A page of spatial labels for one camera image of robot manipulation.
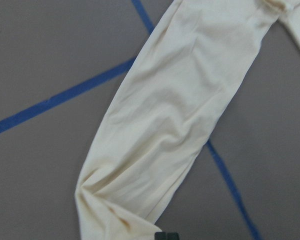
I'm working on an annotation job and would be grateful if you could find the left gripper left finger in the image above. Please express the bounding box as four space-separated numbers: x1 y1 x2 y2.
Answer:
154 231 167 240

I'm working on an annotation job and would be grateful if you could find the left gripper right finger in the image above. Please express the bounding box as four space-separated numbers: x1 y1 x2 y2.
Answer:
167 232 179 240

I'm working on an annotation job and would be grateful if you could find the cream long-sleeve graphic shirt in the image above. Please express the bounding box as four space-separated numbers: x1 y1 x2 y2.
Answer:
74 0 300 240

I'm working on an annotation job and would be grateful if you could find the blue tape line crosswise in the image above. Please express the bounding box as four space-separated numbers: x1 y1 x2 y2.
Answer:
0 57 136 134

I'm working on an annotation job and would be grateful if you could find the blue tape line lengthwise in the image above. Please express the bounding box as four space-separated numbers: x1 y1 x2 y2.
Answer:
131 0 263 240

